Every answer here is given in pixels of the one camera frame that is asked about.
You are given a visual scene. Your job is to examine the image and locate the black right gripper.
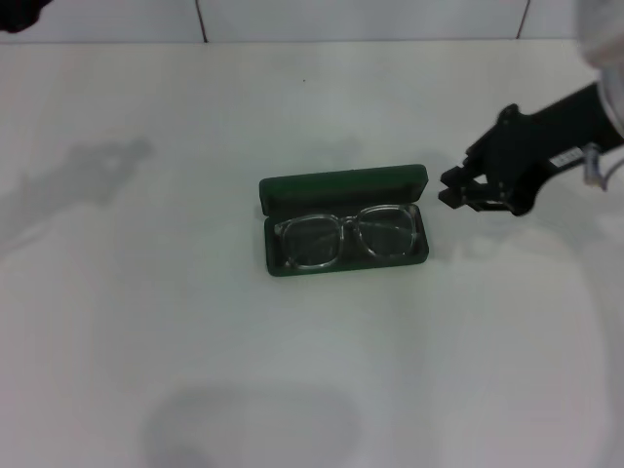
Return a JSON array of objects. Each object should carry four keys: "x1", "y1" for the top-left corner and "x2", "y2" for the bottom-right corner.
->
[{"x1": 437, "y1": 81, "x2": 624, "y2": 217}]

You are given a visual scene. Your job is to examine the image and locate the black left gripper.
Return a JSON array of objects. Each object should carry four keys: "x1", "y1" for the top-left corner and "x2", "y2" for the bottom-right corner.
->
[{"x1": 0, "y1": 0, "x2": 51, "y2": 34}]

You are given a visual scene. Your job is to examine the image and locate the green glasses case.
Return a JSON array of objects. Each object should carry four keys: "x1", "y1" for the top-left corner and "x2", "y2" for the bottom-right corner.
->
[{"x1": 257, "y1": 164, "x2": 430, "y2": 278}]

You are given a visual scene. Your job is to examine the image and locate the clear white glasses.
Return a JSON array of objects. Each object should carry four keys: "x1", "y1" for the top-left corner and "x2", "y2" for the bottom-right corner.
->
[{"x1": 272, "y1": 203, "x2": 421, "y2": 271}]

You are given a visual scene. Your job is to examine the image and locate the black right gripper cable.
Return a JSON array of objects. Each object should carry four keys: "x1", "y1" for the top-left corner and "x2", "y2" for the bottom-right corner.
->
[{"x1": 582, "y1": 143, "x2": 624, "y2": 192}]

